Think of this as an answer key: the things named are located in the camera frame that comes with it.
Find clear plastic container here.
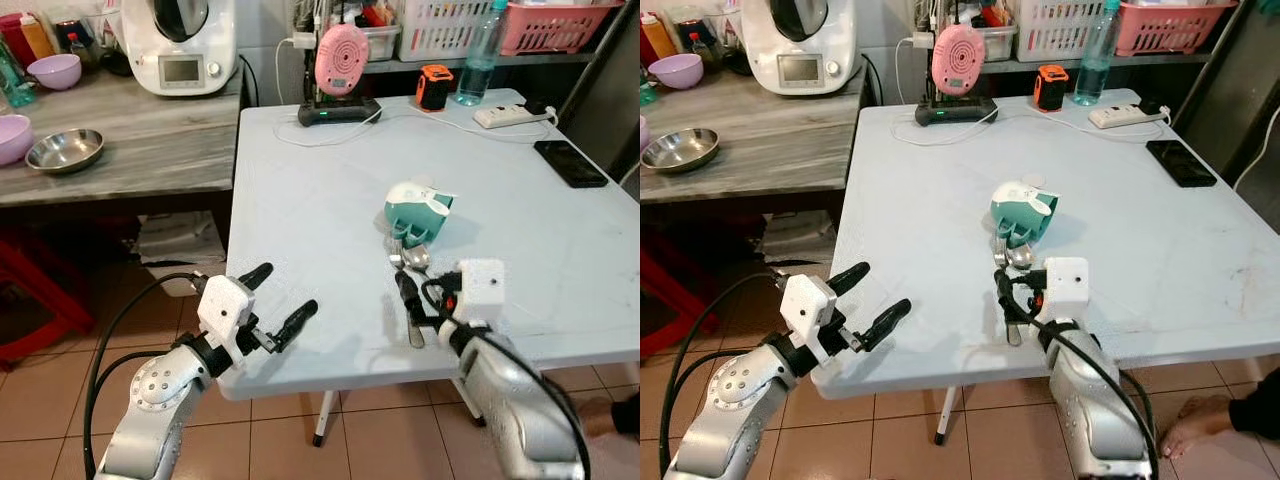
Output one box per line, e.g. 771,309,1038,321
975,24,1018,62
354,24,402,62

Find dark panel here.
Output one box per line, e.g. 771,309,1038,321
1172,0,1280,181
558,0,641,185

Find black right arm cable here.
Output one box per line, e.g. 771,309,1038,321
419,274,593,480
1010,272,1161,480

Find pink plastic basket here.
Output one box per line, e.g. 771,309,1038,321
1115,0,1239,58
498,0,623,57

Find small dark sauce bottle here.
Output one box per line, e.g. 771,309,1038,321
64,30,97,73
687,30,717,73

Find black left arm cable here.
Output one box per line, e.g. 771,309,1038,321
84,271,207,456
658,267,793,471

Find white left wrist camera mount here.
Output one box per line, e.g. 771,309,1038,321
779,274,837,347
196,276,252,349

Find person's lower leg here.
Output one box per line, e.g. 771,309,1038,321
1159,391,1280,462
577,391,641,439

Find white plastic basket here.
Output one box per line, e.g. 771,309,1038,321
1013,0,1106,63
397,0,501,62

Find stainless steel bowl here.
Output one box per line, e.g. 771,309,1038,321
24,128,106,176
641,127,721,176

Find white cable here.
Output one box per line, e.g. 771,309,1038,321
890,37,1096,149
271,37,483,150

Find black device base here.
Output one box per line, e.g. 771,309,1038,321
914,94,998,127
297,94,383,128

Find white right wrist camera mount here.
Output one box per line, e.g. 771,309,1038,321
1040,256,1092,324
454,258,508,327

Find red container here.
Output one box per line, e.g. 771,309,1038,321
0,11,37,68

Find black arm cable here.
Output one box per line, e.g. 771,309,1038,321
419,274,593,480
1010,272,1161,480
658,267,793,471
84,271,207,456

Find grey wooden counter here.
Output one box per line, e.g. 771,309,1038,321
0,62,247,209
640,62,867,206

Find orange bottle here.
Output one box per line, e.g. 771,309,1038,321
641,11,680,60
19,11,57,60

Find white plastic bag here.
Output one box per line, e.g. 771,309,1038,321
136,211,229,298
763,211,839,269

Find white kitchen appliance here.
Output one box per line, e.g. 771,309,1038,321
740,0,859,97
119,0,239,98

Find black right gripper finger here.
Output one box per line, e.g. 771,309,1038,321
395,268,426,328
993,266,1024,326

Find black smartphone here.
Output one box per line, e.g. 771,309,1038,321
1145,139,1219,189
533,139,609,189

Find clear plastic water bottle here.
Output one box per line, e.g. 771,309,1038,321
1073,0,1122,107
456,0,509,107

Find red plastic stool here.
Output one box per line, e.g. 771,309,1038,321
640,226,707,353
0,226,98,369

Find teal and white cup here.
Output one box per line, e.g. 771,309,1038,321
384,180,455,249
990,178,1059,248

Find pink round device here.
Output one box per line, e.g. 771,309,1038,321
931,23,987,98
314,23,372,98

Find white table leg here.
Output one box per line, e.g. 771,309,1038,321
312,389,338,449
934,387,963,447

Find white power strip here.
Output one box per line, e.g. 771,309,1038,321
1087,102,1169,130
472,102,555,130

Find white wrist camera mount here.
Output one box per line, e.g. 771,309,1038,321
454,258,508,327
1040,256,1092,324
779,274,837,347
196,276,252,349

